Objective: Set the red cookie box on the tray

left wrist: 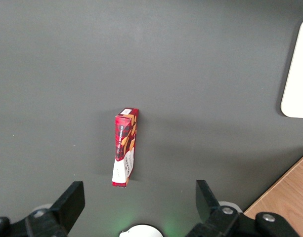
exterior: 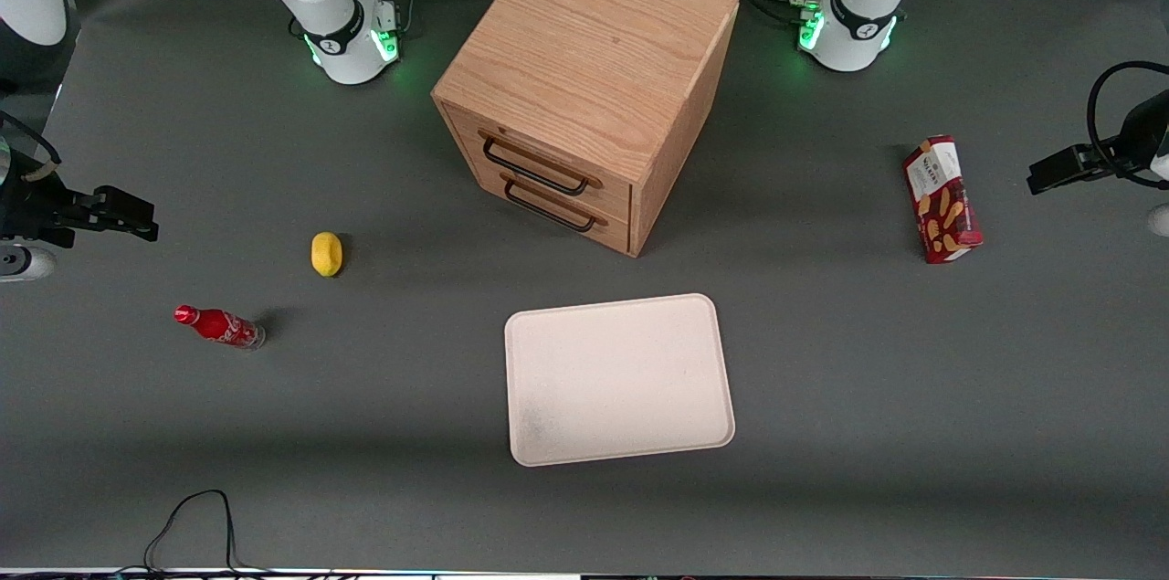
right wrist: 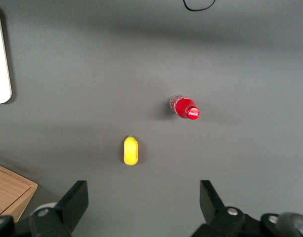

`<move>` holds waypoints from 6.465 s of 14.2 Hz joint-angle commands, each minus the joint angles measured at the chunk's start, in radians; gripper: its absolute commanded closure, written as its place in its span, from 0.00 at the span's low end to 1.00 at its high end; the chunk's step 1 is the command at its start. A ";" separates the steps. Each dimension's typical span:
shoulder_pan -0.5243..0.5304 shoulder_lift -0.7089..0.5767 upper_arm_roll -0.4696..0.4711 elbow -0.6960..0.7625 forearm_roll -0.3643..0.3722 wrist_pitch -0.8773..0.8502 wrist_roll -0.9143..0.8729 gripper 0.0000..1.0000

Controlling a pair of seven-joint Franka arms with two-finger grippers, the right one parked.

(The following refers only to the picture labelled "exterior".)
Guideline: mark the white rectangular tray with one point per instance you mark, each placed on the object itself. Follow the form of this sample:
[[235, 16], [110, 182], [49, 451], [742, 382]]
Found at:
[[616, 379]]

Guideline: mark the wooden two-drawer cabinet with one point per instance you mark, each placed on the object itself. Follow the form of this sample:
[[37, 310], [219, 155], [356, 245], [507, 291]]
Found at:
[[594, 50]]

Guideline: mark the red cookie box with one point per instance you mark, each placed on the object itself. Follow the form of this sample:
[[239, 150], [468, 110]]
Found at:
[[942, 196]]

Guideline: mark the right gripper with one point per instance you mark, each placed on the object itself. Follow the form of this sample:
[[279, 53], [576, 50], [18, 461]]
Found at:
[[26, 204]]

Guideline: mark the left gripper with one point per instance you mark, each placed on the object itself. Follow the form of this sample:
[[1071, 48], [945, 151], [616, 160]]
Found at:
[[1147, 134]]

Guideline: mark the red cola bottle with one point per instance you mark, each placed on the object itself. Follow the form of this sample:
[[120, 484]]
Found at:
[[219, 326]]

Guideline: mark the yellow lemon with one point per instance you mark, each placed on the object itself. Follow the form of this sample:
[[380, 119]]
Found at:
[[326, 254]]

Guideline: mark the wooden drawer front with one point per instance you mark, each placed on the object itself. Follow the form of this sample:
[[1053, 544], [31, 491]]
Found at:
[[548, 155], [603, 228]]

